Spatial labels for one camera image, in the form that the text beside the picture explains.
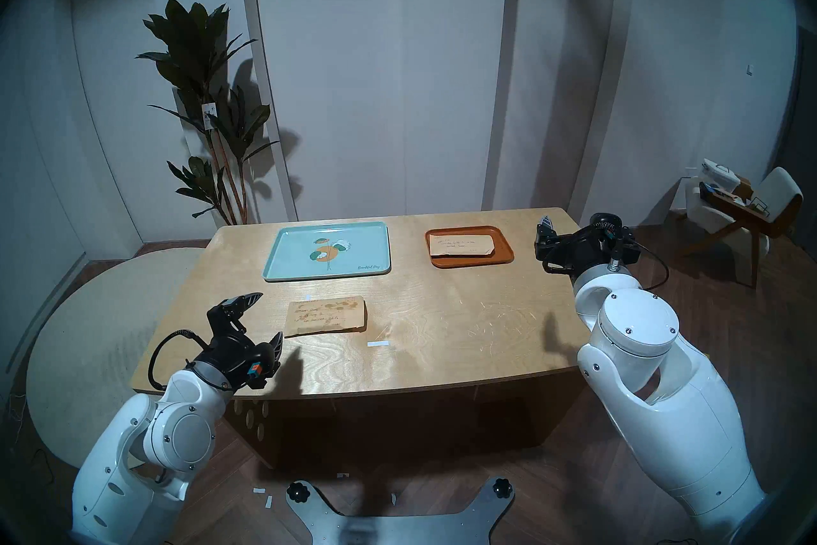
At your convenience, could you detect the teal tray with leaf print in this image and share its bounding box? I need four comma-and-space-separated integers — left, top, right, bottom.
263, 221, 391, 283

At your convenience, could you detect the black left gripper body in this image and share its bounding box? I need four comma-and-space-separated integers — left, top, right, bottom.
193, 319, 280, 391

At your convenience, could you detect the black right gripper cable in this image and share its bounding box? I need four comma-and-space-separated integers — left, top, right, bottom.
629, 240, 670, 292

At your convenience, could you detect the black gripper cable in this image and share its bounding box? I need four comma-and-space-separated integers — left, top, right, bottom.
629, 240, 670, 292
148, 330, 214, 391

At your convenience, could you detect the orange tray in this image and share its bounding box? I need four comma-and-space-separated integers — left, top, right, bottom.
425, 225, 514, 269

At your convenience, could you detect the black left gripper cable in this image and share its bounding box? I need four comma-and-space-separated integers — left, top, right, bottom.
148, 330, 214, 391

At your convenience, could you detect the stained brown envelope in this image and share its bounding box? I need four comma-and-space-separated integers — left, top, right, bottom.
283, 295, 368, 337

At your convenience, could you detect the tall green leafy plant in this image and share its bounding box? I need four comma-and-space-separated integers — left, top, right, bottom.
135, 0, 281, 225

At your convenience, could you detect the grey metal robot base plate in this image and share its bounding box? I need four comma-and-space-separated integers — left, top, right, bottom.
286, 477, 514, 545

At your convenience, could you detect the round beige rug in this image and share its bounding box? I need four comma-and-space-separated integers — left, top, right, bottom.
27, 248, 211, 469

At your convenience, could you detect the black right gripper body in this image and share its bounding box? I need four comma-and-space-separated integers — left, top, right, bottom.
535, 214, 638, 277

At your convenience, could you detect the white armchair with wooden frame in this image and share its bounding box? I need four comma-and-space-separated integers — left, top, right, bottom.
686, 167, 804, 286

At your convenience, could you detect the white box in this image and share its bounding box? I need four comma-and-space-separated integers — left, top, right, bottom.
701, 159, 741, 190

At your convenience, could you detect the plain brown envelope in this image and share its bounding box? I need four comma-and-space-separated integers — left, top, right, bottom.
429, 233, 495, 258

